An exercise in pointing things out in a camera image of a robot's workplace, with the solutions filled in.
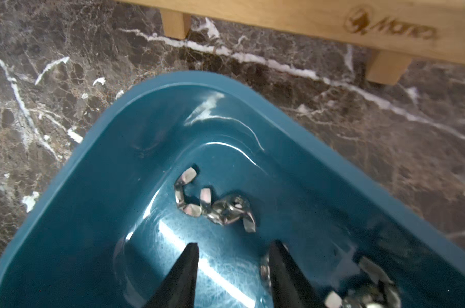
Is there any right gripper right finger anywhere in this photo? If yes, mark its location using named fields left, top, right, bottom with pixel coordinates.
left=268, top=240, right=325, bottom=308

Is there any teal plastic storage box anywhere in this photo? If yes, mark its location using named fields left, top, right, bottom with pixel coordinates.
left=0, top=71, right=465, bottom=307

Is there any pile of wing nuts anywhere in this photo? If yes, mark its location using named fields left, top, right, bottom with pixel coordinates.
left=174, top=167, right=402, bottom=307

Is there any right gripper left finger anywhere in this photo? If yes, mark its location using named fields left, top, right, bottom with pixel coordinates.
left=143, top=243, right=199, bottom=308

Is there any wooden easel stand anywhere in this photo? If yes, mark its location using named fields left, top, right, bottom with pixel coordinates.
left=116, top=0, right=465, bottom=86

